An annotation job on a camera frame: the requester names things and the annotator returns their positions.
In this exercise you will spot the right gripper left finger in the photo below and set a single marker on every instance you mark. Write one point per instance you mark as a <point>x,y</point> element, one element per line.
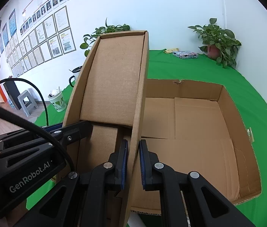
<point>81,200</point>

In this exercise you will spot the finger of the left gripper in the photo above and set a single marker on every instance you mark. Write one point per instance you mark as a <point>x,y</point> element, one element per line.
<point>70,134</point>

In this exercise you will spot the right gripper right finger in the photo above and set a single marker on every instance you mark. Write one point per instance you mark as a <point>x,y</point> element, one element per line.
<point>186,199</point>

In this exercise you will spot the narrow cardboard insert box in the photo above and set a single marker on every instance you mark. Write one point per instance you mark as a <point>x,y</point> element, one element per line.
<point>110,93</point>

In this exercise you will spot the white handheld device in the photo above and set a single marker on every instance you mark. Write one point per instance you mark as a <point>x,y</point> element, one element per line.
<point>135,220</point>

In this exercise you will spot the paper cup with leaves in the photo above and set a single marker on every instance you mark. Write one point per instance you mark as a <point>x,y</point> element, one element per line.
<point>57,99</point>

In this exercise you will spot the white enamel mug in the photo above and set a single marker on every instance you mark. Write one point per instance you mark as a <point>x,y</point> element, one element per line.
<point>75,73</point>

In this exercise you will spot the large cardboard tray box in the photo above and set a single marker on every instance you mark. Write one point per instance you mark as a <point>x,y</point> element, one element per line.
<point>195,126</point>

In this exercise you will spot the grey plastic stool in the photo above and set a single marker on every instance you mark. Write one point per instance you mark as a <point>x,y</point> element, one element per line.
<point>27,102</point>

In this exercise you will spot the yellow packet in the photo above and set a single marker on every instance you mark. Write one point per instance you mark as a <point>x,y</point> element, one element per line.
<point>170,51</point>

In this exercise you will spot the tissue packet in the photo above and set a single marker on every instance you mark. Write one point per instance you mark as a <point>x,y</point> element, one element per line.
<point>185,54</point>

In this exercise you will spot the small potted plant red pot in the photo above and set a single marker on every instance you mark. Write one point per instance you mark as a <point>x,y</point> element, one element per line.
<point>223,40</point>

